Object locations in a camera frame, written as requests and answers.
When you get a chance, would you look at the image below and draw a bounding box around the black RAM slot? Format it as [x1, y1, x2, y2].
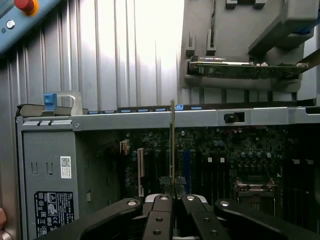
[217, 156, 227, 199]
[205, 156, 215, 198]

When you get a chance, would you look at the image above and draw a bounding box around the white expansion slot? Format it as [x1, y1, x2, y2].
[136, 147, 146, 198]

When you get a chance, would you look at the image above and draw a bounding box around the blue expansion slot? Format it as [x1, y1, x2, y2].
[183, 149, 192, 194]

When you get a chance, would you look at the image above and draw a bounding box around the metal CPU socket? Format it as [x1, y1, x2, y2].
[234, 176, 278, 202]

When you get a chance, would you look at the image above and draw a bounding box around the white board connector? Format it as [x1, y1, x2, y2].
[119, 140, 130, 156]

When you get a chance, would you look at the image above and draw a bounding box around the dark green motherboard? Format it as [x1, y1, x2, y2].
[117, 125, 320, 227]

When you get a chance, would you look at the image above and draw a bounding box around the grey metal PC case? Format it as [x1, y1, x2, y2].
[14, 98, 320, 240]

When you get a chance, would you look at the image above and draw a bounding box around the grey power supply unit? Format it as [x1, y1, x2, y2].
[16, 129, 80, 240]

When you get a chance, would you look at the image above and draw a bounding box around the black graphics card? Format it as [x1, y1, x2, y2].
[188, 51, 320, 80]

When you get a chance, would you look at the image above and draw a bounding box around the blue plastic case latch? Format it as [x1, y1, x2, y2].
[43, 92, 58, 111]

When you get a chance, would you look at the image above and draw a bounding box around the grey parts rack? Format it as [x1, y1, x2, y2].
[177, 0, 320, 103]

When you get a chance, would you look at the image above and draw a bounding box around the blue-grey teach pendant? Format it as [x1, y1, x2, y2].
[0, 0, 62, 56]

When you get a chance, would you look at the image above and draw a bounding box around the silver metal case handle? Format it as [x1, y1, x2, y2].
[56, 91, 83, 116]

